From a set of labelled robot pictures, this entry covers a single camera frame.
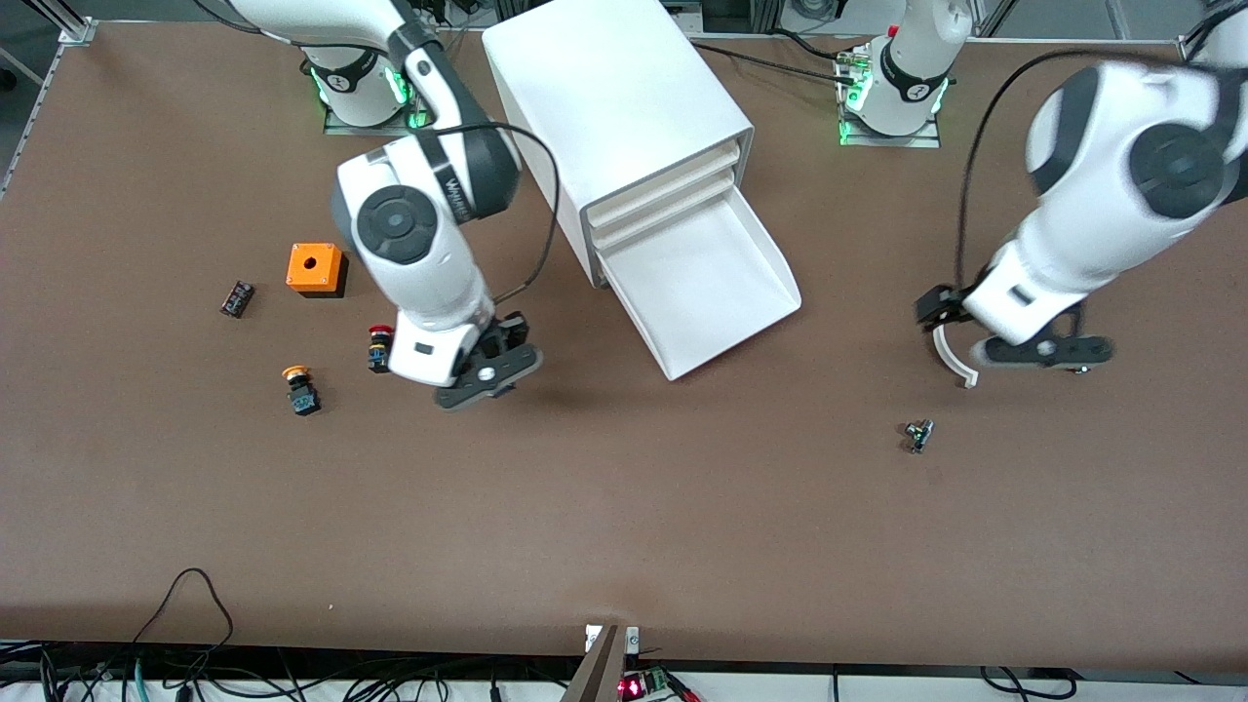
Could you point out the small black terminal block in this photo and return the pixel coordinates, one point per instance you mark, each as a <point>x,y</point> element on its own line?
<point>237,299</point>

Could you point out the white drawer cabinet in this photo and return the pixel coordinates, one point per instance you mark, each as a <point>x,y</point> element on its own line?
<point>604,97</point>

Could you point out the small grey metal component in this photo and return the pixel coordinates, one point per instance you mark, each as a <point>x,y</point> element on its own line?
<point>918,434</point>

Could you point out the circuit board with red light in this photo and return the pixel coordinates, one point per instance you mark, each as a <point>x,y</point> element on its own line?
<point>634,687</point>

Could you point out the white mounting bracket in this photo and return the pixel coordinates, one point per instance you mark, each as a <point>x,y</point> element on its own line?
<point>634,639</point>

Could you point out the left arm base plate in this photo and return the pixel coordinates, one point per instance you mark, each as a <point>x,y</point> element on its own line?
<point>916,141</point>

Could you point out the white lowest cabinet drawer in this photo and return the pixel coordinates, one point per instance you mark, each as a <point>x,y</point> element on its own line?
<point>702,283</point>

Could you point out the red push button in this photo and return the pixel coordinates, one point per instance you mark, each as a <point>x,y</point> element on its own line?
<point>378,341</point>

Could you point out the orange box with hole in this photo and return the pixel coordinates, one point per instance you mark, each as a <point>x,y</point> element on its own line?
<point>312,273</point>

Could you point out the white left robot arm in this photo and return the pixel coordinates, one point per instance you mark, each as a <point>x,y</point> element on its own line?
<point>1072,244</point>

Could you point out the yellow push button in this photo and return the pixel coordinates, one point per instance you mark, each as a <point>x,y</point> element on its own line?
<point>302,395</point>

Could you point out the grey camera stand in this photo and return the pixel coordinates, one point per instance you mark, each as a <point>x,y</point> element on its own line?
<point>600,673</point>

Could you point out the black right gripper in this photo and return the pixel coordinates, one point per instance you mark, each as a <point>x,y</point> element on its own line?
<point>507,334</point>

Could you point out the white curved plastic part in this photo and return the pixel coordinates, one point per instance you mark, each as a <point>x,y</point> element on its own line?
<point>951,361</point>

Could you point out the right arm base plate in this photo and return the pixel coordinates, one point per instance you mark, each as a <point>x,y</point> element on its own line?
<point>341,127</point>

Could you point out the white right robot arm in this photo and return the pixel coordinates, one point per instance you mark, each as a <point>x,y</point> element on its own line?
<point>429,283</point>

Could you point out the white highest cabinet drawer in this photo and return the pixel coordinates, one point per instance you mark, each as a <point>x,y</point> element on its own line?
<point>663,187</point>

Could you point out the white middle cabinet drawer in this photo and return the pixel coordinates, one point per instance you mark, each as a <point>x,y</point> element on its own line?
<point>663,209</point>

